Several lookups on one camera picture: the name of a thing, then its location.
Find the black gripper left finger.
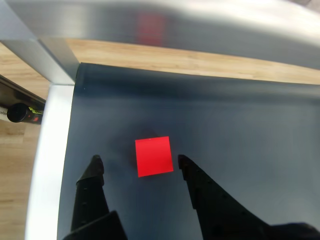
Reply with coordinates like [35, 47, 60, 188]
[61, 154, 129, 240]

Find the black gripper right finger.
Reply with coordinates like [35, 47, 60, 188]
[177, 154, 276, 240]

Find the red cube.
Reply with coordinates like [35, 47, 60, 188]
[134, 135, 175, 178]

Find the black tube with labels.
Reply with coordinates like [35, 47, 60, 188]
[0, 101, 43, 125]

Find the black flat bar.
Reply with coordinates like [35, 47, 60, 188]
[0, 74, 47, 107]

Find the silver aluminium frame bar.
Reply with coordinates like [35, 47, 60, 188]
[23, 83, 76, 240]
[7, 0, 320, 70]
[0, 0, 81, 86]

